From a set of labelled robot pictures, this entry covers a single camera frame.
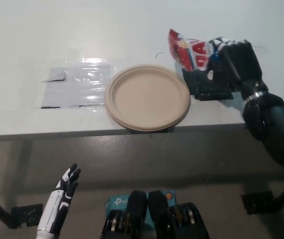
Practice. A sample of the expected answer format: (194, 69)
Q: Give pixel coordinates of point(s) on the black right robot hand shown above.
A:
(241, 67)

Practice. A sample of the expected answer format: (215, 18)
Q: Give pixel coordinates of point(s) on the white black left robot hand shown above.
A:
(54, 206)

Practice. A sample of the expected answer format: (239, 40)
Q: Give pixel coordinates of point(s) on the red blue sunflower seed bag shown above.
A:
(184, 52)

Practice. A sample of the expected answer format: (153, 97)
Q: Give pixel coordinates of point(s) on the beige paper plate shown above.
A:
(147, 97)

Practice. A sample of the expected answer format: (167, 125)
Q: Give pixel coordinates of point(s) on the black floor tape patch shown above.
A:
(255, 203)
(28, 215)

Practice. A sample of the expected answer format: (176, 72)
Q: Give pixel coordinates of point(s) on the teal cardboard box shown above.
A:
(117, 202)

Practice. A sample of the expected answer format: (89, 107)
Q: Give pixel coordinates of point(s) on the clear plastic sheet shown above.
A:
(64, 94)

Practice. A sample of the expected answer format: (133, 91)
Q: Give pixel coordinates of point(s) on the clear plastic tape film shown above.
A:
(92, 62)

